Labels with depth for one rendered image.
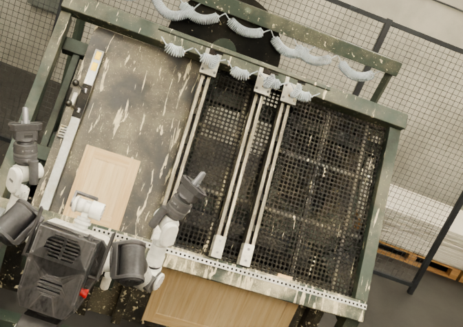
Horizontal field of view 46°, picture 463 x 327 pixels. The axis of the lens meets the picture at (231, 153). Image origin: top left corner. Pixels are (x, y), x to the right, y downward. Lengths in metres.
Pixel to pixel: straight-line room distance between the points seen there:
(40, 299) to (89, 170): 1.26
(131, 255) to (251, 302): 1.61
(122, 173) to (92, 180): 0.16
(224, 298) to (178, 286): 0.30
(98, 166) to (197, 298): 1.03
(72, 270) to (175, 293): 1.61
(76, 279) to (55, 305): 0.12
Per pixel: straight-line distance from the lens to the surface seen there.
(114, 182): 3.11
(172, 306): 3.53
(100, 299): 3.56
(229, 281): 3.15
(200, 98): 3.25
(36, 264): 1.96
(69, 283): 1.95
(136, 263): 2.03
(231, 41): 3.76
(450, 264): 7.00
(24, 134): 2.22
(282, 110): 3.34
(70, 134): 3.14
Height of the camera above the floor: 2.41
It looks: 18 degrees down
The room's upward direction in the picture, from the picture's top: 22 degrees clockwise
